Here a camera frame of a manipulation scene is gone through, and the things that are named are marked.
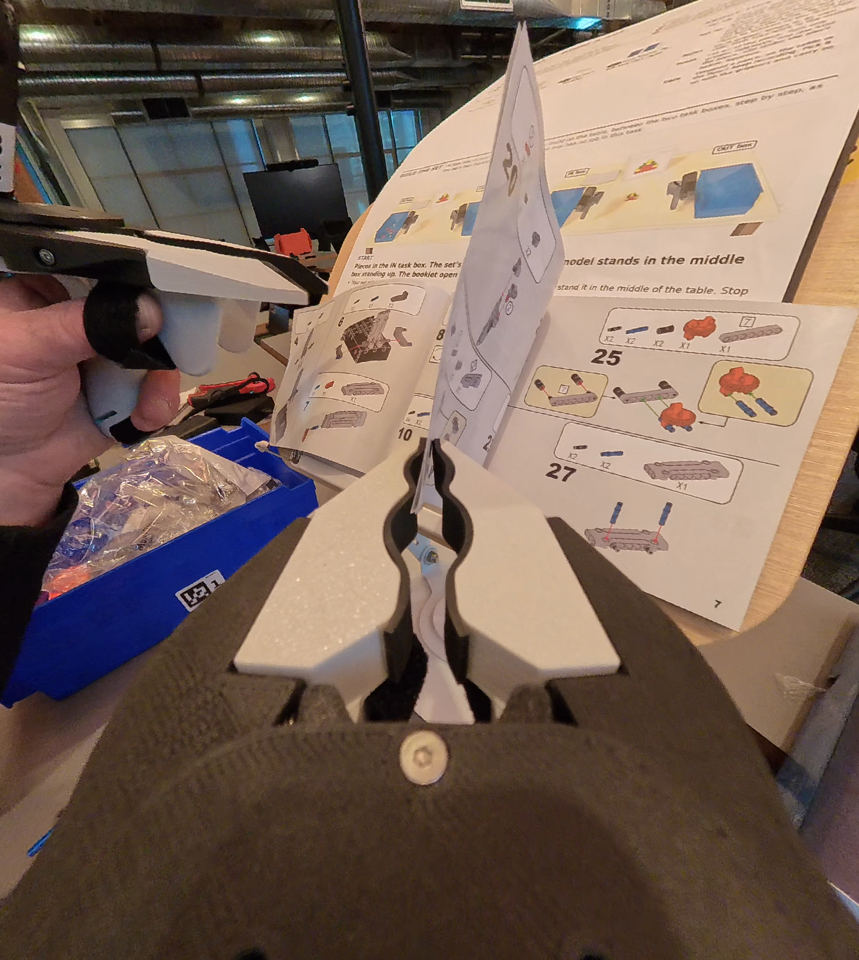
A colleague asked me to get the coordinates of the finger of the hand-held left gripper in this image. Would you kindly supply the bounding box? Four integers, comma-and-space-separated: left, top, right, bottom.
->
58, 228, 329, 376
217, 300, 263, 354

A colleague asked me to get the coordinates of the clear plastic parts bag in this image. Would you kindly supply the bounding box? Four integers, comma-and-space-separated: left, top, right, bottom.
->
43, 437, 282, 605

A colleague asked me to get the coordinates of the instruction booklet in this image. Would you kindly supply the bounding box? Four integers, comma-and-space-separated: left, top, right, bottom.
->
270, 21, 859, 633

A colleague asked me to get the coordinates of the black monitor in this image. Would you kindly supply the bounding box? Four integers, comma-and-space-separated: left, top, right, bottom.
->
242, 162, 353, 243

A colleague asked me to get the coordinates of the person's left hand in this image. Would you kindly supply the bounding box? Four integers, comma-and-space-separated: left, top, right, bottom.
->
0, 273, 183, 528

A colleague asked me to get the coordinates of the blue plastic bin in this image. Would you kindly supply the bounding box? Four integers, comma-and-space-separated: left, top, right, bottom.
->
0, 416, 320, 710

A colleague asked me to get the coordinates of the red black hand tool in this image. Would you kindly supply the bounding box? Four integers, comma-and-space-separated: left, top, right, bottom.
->
188, 372, 278, 410

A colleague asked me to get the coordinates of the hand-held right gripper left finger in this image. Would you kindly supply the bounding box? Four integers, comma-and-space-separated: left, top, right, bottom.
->
234, 438, 428, 721

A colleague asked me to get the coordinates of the metal air duct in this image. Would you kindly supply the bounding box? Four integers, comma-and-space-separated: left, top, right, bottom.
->
17, 71, 356, 102
17, 22, 468, 72

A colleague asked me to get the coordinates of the black metal pole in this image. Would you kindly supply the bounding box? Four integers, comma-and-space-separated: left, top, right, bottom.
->
333, 0, 391, 205

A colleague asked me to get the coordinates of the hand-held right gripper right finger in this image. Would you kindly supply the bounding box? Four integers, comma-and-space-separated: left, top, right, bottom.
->
433, 438, 622, 720

